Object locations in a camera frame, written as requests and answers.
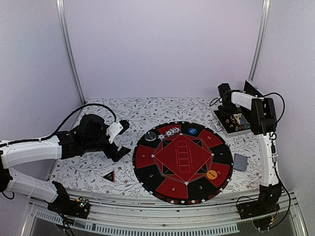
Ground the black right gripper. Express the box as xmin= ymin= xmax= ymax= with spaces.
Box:
xmin=219 ymin=102 xmax=239 ymax=117

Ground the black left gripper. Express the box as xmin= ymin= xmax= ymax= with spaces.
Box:
xmin=84 ymin=124 xmax=131 ymax=162

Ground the blue small blind button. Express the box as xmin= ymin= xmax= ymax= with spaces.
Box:
xmin=188 ymin=127 xmax=198 ymax=135

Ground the white blue chip row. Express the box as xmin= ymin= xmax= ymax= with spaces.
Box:
xmin=158 ymin=127 xmax=181 ymax=140

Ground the blue playing card deck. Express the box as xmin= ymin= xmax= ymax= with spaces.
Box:
xmin=233 ymin=153 xmax=248 ymax=172

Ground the black dealer button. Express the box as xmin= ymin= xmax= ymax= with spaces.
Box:
xmin=144 ymin=131 xmax=157 ymax=142

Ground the orange big blind button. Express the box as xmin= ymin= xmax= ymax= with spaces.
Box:
xmin=206 ymin=170 xmax=218 ymax=180

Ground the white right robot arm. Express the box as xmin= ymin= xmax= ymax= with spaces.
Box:
xmin=215 ymin=83 xmax=282 ymax=214

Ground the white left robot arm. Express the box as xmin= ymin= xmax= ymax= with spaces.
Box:
xmin=0 ymin=114 xmax=130 ymax=213

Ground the aluminium poker chip case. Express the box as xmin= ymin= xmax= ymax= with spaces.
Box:
xmin=214 ymin=95 xmax=251 ymax=137

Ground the floral patterned tablecloth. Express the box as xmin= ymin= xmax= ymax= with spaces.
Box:
xmin=50 ymin=98 xmax=262 ymax=197

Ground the triangular red black token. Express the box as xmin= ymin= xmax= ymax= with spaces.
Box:
xmin=102 ymin=170 xmax=115 ymax=183

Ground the round red black poker mat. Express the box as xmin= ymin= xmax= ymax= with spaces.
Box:
xmin=132 ymin=121 xmax=233 ymax=205

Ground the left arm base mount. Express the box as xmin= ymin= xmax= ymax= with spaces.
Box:
xmin=47 ymin=196 xmax=91 ymax=219

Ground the right aluminium frame post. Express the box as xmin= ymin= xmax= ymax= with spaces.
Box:
xmin=248 ymin=0 xmax=271 ymax=81

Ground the aluminium frame post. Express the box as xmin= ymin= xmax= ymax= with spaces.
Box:
xmin=56 ymin=0 xmax=86 ymax=105
xmin=248 ymin=0 xmax=271 ymax=81

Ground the aluminium front rail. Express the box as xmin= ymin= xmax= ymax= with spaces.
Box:
xmin=22 ymin=190 xmax=311 ymax=236

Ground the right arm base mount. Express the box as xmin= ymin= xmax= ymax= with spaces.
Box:
xmin=236 ymin=201 xmax=280 ymax=231

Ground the left aluminium frame post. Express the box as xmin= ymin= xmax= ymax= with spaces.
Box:
xmin=56 ymin=0 xmax=86 ymax=105

